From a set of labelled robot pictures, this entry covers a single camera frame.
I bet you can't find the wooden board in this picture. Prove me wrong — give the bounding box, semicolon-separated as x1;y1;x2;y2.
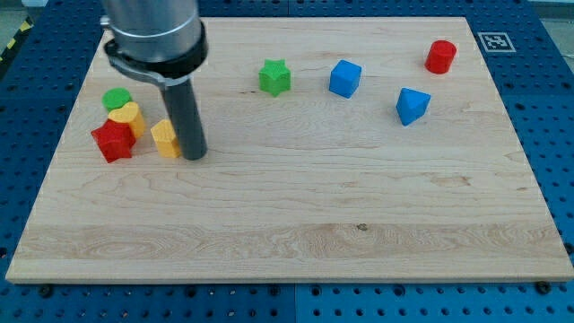
6;17;573;284

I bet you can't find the red cylinder block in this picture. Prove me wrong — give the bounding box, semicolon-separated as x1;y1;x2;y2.
424;39;457;74

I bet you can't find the green cylinder block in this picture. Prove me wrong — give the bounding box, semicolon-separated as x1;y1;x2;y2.
101;87;132;111

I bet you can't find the yellow pentagon block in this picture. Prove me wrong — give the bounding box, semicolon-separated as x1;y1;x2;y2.
151;119;181;158

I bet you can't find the black yellow hazard tape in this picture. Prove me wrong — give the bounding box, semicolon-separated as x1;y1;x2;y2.
1;16;34;67

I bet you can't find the fiducial marker tag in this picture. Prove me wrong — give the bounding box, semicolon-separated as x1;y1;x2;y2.
478;31;516;53

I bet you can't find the red star block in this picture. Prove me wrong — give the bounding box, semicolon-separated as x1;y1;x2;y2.
91;119;135;163

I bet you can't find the green star block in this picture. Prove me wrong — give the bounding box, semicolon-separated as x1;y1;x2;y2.
258;59;291;97

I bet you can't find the yellow heart block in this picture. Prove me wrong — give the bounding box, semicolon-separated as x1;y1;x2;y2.
108;101;146;139

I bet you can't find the blue cube block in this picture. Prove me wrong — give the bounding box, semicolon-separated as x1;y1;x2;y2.
328;60;362;99

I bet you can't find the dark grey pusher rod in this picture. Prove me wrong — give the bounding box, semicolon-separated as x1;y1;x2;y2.
161;75;207;161

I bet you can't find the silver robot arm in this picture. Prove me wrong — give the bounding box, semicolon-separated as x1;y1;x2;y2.
100;0;209;161

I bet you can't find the blue triangular prism block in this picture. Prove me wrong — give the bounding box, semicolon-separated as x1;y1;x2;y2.
396;88;431;127

